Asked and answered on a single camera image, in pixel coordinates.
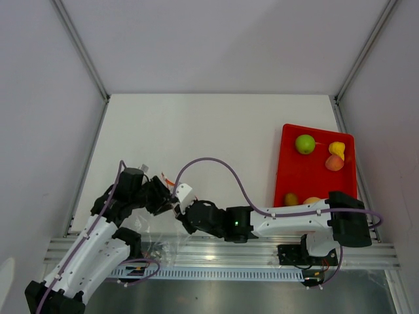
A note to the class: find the yellow orange mango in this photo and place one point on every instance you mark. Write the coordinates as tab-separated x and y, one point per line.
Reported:
311	200

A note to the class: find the small brown yellow fruit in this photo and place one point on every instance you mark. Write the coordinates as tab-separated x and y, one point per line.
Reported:
290	199

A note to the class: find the frame post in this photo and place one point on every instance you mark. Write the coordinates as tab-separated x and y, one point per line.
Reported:
77	42
372	38

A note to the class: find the green apple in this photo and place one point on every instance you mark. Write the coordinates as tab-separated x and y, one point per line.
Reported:
305	144

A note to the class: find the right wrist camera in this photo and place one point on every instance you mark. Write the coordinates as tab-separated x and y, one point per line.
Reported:
185	195

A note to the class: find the right frame post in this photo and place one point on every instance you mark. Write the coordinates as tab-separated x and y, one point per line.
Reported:
372	38

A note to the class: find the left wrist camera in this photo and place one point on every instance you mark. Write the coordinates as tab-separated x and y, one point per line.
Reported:
144	168

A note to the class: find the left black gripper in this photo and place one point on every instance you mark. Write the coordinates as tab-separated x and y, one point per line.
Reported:
162	195

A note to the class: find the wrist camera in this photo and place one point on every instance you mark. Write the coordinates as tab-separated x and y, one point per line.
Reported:
185	195
144	168

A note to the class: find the red plastic tray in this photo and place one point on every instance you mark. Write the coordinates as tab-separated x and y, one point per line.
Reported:
306	175

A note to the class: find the clear zip top bag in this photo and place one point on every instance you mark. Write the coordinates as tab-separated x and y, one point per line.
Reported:
163	236

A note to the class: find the aluminium mounting rail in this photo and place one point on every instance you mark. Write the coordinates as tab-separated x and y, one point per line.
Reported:
207	251

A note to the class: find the left frame post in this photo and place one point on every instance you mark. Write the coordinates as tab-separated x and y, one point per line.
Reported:
77	42

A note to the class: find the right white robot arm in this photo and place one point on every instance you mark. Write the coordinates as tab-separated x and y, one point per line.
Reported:
337	221

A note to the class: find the slotted cable duct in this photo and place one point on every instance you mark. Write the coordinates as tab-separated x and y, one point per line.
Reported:
208	274

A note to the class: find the red orange peach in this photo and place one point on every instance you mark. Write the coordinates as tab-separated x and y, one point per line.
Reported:
334	163

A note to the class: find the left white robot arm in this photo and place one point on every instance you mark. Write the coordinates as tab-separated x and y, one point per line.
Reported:
102	246

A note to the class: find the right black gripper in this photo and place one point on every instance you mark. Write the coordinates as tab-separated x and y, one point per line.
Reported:
183	219

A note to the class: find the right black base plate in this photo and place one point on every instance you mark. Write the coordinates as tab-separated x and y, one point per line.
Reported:
293	255

